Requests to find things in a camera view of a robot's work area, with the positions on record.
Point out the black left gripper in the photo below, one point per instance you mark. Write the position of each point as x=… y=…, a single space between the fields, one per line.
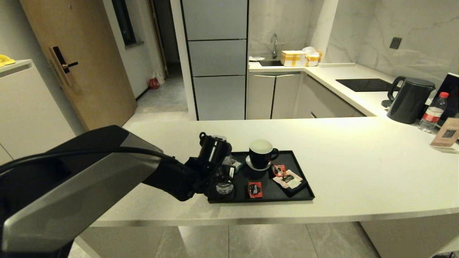
x=209 y=177

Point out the red snack packet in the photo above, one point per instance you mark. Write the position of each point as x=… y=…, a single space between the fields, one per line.
x=279 y=170
x=255 y=190

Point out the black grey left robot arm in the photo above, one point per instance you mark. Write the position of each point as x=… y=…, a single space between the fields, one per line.
x=89 y=186

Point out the dark teal tea packet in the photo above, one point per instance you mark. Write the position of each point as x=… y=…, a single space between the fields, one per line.
x=236 y=165

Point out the pink white tea packet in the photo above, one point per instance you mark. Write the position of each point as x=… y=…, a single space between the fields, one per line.
x=288 y=180

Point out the black electric kettle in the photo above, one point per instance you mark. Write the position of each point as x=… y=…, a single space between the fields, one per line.
x=410 y=102

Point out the white saucer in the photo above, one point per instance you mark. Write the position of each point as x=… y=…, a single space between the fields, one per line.
x=251 y=165

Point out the black mug white inside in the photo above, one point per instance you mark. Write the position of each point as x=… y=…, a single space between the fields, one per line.
x=261 y=156

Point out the black rectangular serving tray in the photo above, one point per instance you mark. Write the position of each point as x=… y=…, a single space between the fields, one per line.
x=279 y=193

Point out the grey sink cabinet doors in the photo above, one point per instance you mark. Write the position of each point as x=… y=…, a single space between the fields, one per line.
x=272 y=95

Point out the red white bag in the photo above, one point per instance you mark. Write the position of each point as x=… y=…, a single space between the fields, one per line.
x=155 y=81

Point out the tall silver refrigerator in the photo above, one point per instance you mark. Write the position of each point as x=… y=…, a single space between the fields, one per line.
x=217 y=64

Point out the white cloth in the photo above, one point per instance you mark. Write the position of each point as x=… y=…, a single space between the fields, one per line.
x=256 y=58

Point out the dark sink basin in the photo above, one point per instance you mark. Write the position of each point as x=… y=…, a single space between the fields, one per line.
x=270 y=62

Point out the grey counter base cabinet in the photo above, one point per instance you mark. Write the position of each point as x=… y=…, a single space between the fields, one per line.
x=326 y=102

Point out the yellow white boxes by sink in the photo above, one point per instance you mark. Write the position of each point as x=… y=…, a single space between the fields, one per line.
x=293 y=58

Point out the chrome sink faucet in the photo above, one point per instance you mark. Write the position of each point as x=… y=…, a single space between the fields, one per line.
x=274 y=44

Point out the white bag yellow box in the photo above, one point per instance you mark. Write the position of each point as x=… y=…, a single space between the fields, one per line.
x=312 y=55

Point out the wooden door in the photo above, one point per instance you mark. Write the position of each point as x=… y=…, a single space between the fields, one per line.
x=89 y=53

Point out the dark narrow window panel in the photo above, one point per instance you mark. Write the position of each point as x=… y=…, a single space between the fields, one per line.
x=125 y=21

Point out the black induction cooktop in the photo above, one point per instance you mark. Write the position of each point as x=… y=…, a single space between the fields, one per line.
x=365 y=84

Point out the white side cabinet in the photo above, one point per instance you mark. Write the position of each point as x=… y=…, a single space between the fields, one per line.
x=32 y=107

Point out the yellow object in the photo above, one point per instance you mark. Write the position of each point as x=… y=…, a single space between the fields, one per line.
x=5 y=60

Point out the brown QR code sign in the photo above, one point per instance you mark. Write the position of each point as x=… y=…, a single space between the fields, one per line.
x=447 y=133

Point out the black tablet screen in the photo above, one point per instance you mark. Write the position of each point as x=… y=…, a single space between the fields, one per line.
x=452 y=89

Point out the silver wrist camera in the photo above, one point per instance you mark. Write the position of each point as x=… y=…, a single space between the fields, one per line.
x=220 y=137

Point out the dark wall socket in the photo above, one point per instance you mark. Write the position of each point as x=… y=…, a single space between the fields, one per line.
x=396 y=43

